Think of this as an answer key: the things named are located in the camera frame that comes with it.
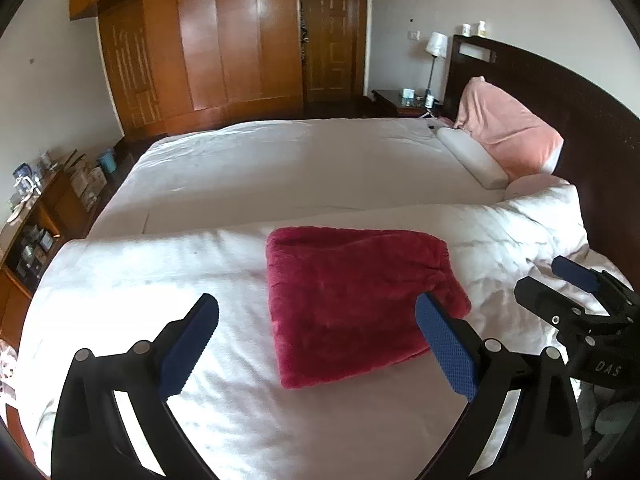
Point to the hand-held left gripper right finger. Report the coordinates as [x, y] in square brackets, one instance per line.
[447, 352]

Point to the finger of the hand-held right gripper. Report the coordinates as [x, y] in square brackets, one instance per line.
[545, 305]
[575, 271]

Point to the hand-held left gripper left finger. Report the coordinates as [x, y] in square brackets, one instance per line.
[187, 347]

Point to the red fluffy pants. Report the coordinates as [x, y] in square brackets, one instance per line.
[350, 300]

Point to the white duvet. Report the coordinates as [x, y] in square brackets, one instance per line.
[175, 270]

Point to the white round pillow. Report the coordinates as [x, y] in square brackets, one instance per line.
[535, 185]

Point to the white contoured pillow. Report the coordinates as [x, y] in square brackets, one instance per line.
[472, 157]

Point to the dark wooden headboard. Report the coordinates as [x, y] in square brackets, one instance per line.
[590, 110]

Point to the pink pillow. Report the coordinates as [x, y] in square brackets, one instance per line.
[505, 125]

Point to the wooden side cabinet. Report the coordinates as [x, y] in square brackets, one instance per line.
[45, 220]

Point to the blue bucket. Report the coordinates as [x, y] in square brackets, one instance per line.
[107, 161]

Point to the white bed sheet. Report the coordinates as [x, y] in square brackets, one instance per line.
[300, 165]

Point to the dark wooden nightstand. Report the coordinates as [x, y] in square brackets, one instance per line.
[395, 104]

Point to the small white bottle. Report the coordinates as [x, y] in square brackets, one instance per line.
[482, 28]
[467, 30]

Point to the white bedside lamp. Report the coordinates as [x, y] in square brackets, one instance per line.
[437, 46]

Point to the brown wooden wardrobe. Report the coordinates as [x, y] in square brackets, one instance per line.
[210, 45]

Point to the brown wooden door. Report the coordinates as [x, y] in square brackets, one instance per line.
[332, 40]

